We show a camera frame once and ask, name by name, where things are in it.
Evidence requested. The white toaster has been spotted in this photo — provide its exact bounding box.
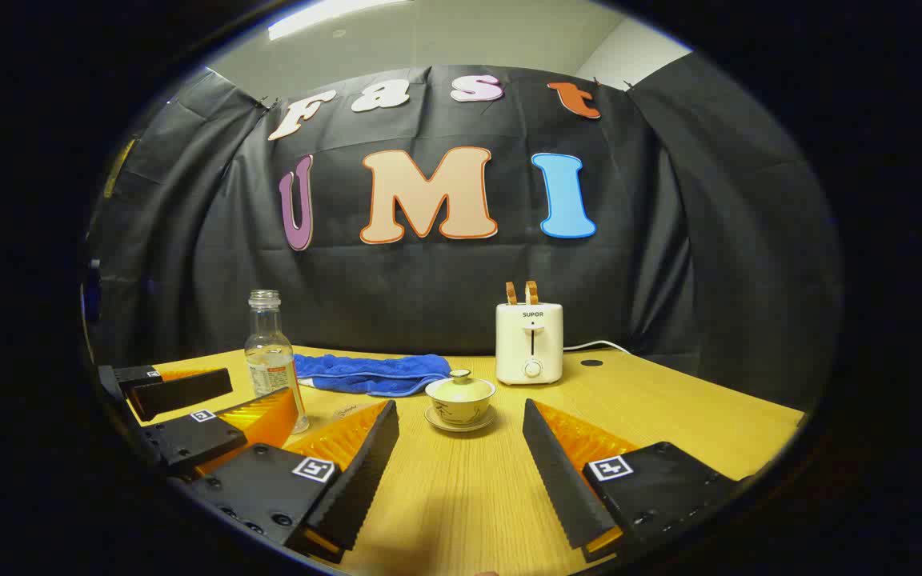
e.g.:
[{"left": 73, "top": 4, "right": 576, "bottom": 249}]
[{"left": 495, "top": 301, "right": 564, "bottom": 386}]

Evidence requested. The white teacup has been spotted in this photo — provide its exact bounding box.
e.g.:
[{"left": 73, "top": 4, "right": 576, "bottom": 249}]
[{"left": 426, "top": 382, "right": 497, "bottom": 426}]

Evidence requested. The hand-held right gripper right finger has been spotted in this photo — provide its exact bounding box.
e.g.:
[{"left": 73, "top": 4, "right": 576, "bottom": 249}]
[{"left": 522, "top": 398, "right": 742, "bottom": 562}]

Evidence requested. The clear glass water bottle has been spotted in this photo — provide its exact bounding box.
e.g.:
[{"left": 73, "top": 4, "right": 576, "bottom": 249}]
[{"left": 244, "top": 290, "right": 310, "bottom": 434}]

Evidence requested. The white teacup lid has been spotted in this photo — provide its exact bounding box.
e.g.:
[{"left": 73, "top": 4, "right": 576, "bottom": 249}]
[{"left": 432, "top": 369, "right": 492, "bottom": 394}]

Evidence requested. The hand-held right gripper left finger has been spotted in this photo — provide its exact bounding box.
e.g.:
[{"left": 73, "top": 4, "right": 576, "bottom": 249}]
[{"left": 189, "top": 398, "right": 400, "bottom": 565}]

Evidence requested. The blue towel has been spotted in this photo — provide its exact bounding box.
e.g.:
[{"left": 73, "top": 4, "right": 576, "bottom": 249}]
[{"left": 293, "top": 353, "right": 452, "bottom": 398}]

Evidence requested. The white saucer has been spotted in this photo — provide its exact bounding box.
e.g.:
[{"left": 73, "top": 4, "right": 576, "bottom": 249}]
[{"left": 424, "top": 405, "right": 499, "bottom": 434}]

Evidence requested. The black backdrop cloth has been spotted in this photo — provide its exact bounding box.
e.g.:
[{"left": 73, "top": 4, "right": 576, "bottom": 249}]
[{"left": 85, "top": 64, "right": 842, "bottom": 409}]

